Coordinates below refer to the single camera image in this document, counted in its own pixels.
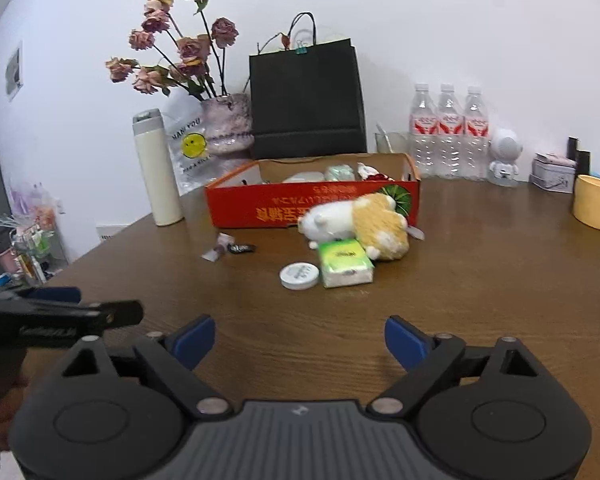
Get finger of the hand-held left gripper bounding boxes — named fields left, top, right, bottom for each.
left=79, top=300, right=145, bottom=333
left=0, top=286, right=82, bottom=307

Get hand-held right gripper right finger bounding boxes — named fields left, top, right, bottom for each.
left=369, top=316, right=538, bottom=416

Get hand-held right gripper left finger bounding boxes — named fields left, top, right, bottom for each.
left=60, top=316, right=231, bottom=417

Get pink wrapper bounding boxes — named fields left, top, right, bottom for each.
left=202, top=232, right=233, bottom=262

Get green tissue pack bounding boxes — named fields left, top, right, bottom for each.
left=317, top=240, right=376, bottom=288

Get white round lid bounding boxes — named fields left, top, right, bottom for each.
left=280, top=262, right=321, bottom=291

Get white and orange plush toy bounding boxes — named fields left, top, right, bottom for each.
left=299, top=194, right=425, bottom=261

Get red cardboard box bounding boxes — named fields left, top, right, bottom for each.
left=205, top=152, right=422, bottom=230

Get greenish plastic wrapper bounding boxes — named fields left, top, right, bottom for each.
left=326, top=163, right=357, bottom=182

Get wooden desktop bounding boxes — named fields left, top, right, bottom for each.
left=0, top=160, right=600, bottom=480

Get person's left hand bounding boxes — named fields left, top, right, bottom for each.
left=0, top=351, right=29, bottom=451

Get cluttered metal rack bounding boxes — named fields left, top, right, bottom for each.
left=0, top=180, right=68, bottom=286

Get white thermos bottle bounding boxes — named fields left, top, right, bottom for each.
left=132, top=108, right=185, bottom=227

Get red and white packet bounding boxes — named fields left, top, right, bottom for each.
left=357, top=162, right=396, bottom=182

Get clear smiley plastic bag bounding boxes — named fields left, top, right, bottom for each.
left=162, top=95, right=251, bottom=196

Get clear glass cup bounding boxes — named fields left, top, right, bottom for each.
left=375, top=122, right=413, bottom=161

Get white astronaut figure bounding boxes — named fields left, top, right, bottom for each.
left=487, top=128, right=521, bottom=187

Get red label water bottle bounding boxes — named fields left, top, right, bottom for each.
left=436, top=83, right=465, bottom=178
left=409, top=83, right=438, bottom=177
left=462, top=86, right=491, bottom=181

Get pink mottled vase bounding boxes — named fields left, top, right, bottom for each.
left=200, top=94, right=256, bottom=157

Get small printed tin box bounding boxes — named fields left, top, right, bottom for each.
left=529, top=152, right=577, bottom=192

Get yellow cup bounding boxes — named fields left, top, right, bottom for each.
left=572, top=174, right=600, bottom=231

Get black paper bag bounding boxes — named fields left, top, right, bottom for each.
left=249, top=12, right=368, bottom=160

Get dried pink roses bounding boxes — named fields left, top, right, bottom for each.
left=105, top=0, right=241, bottom=101

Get grey wall panel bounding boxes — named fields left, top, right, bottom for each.
left=5, top=42, right=23, bottom=102

